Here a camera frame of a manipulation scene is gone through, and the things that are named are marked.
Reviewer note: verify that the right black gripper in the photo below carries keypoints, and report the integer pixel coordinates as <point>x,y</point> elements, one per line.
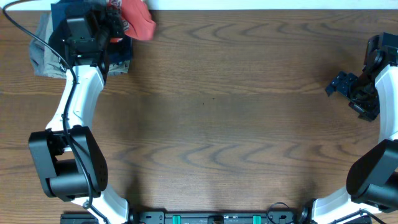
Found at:
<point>347,88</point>

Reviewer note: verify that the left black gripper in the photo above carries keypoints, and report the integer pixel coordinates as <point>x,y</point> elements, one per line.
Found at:
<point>113,23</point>

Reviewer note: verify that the coral red t-shirt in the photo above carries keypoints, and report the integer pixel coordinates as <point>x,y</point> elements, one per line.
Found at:
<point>136,18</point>

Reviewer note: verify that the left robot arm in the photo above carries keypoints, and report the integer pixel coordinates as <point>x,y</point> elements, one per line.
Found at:
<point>67,158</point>

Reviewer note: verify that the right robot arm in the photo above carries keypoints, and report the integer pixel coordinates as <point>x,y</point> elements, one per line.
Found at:
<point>371,184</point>

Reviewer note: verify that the navy folded garment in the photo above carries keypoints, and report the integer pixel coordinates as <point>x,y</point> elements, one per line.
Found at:
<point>122,53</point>

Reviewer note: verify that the khaki folded garment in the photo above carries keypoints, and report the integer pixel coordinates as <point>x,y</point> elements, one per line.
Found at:
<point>52,67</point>

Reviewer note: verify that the grey folded garment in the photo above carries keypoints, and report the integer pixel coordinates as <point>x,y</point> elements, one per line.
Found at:
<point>36,48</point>

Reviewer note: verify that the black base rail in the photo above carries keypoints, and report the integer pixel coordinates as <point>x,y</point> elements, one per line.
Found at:
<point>202,218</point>

